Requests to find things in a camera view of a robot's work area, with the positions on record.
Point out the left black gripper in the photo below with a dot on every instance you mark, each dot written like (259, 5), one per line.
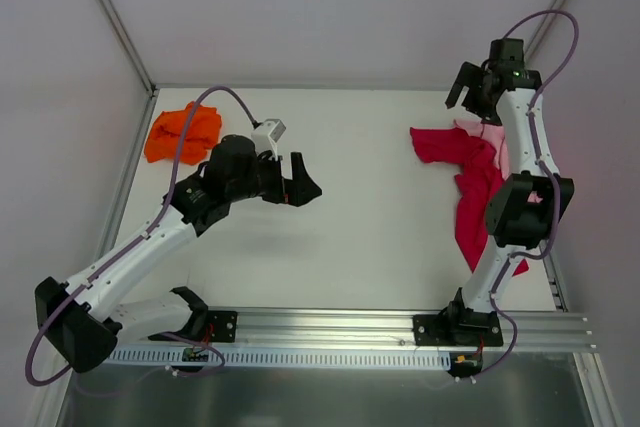
(279, 182)

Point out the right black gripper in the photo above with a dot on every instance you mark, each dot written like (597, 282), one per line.
(477, 86)

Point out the pink t shirt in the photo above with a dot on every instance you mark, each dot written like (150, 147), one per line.
(493, 135)

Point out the red t shirt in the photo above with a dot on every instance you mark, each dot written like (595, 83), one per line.
(477, 181)

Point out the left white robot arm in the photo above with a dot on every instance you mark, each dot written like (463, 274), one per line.
(85, 318)

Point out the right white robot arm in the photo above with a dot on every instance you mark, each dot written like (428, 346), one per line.
(522, 218)

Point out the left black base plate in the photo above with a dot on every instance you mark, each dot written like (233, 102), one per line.
(220, 326)

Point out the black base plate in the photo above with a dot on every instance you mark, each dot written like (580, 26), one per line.
(220, 326)
(430, 331)

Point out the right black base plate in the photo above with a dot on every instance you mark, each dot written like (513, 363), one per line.
(430, 331)

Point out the aluminium mounting rail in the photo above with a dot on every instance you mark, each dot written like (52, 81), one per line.
(537, 331)

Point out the white slotted cable duct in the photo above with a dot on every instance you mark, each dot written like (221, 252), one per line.
(267, 357)

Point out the left aluminium frame post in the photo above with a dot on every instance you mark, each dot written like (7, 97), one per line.
(124, 40)

